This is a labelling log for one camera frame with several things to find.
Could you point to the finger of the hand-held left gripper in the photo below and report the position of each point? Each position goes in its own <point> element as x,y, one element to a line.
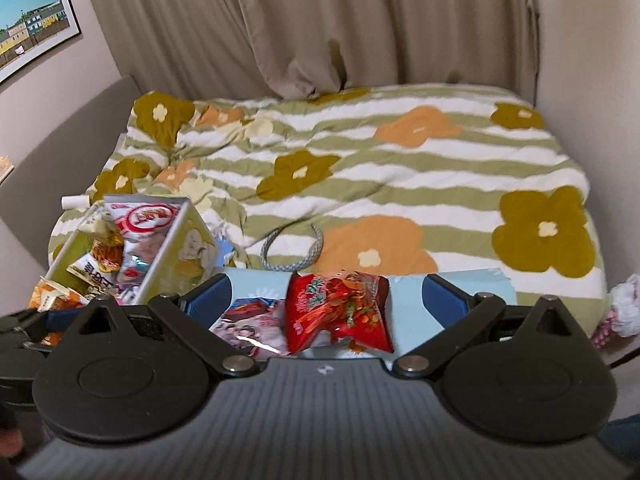
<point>62,321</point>

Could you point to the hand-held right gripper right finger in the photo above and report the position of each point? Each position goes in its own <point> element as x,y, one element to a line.
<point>445,295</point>

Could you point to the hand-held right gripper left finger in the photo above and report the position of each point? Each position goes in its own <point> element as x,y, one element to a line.
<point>210,292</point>

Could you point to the green cardboard box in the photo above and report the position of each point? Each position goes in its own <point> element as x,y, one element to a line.
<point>187,255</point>

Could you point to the white pink snack packet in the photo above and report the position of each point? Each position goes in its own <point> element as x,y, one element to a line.
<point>250,325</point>

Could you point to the white orange snack packet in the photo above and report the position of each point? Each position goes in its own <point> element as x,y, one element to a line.
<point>95,272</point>

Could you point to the large white red snack packet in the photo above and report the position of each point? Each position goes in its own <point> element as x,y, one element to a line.
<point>147,220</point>

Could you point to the white tube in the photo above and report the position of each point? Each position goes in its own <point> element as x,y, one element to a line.
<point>77,202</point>

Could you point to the floral striped blanket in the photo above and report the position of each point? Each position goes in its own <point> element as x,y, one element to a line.
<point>400,175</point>

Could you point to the wooden object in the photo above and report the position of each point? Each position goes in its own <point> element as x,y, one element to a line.
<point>5,170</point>

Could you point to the grey headboard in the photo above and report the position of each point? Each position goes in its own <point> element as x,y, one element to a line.
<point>60,150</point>

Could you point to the pink white plastic bag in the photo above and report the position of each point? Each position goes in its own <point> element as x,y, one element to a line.
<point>625,310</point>

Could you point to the person's blue trousers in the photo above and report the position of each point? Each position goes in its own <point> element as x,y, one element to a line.
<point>622,440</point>

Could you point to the beige curtain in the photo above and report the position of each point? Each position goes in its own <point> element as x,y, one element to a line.
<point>300,20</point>

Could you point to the wall poster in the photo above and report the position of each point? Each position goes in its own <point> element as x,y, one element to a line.
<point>35,25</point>

